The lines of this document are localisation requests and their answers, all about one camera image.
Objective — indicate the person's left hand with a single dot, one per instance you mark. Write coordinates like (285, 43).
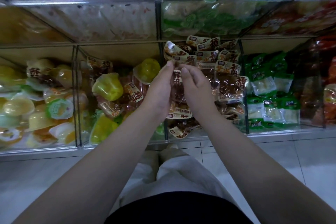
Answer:
(157, 92)

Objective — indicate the person's right hand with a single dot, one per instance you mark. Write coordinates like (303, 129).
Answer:
(198, 92)

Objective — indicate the single brown snack packet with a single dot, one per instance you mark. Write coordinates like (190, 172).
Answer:
(177, 89)

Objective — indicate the pile of brown snack packets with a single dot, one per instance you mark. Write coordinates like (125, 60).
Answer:
(228, 82)

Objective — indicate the pile of green bamboo packets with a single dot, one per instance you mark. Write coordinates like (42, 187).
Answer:
(267, 108)

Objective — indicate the pile of pastel jelly cups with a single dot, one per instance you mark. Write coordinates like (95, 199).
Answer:
(36, 121)

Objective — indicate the pile of glossy red snacks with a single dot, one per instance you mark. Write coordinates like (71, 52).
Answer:
(329, 100)

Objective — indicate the person's right forearm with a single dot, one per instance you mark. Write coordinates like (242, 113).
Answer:
(273, 174)

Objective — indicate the person's left forearm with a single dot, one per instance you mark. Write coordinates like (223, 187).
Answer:
(84, 179)

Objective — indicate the light shoe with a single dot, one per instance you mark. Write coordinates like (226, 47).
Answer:
(172, 153)
(149, 155)

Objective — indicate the light grey shorts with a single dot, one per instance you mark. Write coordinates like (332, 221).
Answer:
(178, 176)

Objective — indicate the black shirt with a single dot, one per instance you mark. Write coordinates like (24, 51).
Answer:
(181, 209)

